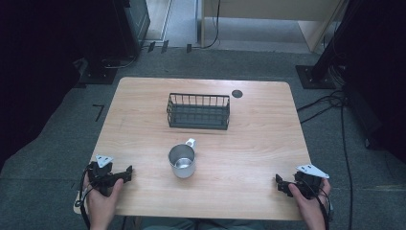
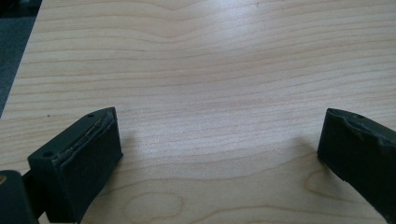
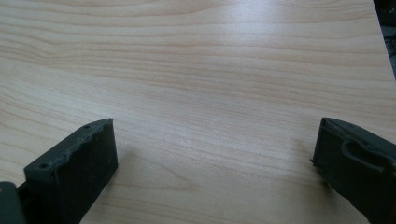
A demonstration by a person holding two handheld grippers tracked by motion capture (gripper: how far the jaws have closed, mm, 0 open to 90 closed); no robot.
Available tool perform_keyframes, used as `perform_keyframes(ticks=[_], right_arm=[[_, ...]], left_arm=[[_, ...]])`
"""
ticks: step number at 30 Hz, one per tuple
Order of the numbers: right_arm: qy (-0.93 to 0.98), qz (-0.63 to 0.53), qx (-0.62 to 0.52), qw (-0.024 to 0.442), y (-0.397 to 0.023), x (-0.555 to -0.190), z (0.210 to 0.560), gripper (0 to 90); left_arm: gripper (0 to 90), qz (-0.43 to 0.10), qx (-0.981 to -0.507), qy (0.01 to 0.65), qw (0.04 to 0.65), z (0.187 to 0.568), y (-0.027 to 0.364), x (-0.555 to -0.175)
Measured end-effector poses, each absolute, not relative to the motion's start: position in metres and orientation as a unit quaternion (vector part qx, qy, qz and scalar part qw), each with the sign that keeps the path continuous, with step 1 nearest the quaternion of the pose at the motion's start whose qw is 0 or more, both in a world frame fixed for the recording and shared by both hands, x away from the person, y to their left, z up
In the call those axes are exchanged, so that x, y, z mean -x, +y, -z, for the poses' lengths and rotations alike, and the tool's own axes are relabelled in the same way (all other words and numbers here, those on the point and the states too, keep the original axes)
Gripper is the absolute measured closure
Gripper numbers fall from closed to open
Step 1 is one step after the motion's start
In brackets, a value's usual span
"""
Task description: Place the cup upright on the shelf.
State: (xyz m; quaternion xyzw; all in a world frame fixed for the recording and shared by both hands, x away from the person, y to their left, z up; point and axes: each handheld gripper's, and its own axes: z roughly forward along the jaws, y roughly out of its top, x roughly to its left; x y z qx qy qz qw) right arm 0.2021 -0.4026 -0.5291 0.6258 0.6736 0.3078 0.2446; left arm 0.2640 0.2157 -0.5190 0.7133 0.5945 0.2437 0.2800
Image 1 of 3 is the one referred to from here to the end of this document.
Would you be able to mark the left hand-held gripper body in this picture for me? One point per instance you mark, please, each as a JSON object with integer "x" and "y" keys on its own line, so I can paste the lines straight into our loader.
{"x": 101, "y": 177}

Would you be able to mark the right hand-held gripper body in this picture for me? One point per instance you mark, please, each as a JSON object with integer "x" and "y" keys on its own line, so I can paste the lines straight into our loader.
{"x": 309, "y": 183}

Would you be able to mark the person's right hand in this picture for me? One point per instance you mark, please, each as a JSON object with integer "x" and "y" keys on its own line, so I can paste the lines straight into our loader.
{"x": 308, "y": 207}

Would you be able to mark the person's left hand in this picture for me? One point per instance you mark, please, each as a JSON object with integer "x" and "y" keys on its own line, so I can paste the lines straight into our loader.
{"x": 102, "y": 206}

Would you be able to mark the black angled floor tape mark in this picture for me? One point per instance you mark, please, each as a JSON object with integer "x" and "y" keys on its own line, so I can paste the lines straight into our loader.
{"x": 99, "y": 111}

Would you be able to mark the person's trousers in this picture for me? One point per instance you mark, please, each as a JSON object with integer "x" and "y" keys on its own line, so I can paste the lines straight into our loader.
{"x": 204, "y": 224}

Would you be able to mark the black round table grommet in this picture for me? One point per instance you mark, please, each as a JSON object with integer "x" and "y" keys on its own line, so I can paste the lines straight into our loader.
{"x": 237, "y": 93}

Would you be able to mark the black stand with square base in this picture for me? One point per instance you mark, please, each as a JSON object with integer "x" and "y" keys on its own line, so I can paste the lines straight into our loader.
{"x": 322, "y": 75}

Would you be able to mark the black floor tape strip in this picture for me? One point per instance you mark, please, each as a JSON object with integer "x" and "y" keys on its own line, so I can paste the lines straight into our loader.
{"x": 164, "y": 46}
{"x": 151, "y": 46}

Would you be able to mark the black cabinet on stand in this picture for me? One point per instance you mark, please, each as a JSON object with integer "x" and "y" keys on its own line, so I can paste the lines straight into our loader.
{"x": 121, "y": 32}

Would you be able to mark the light wooden furniture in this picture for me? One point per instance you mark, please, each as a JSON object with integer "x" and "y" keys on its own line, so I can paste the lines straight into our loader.
{"x": 268, "y": 9}

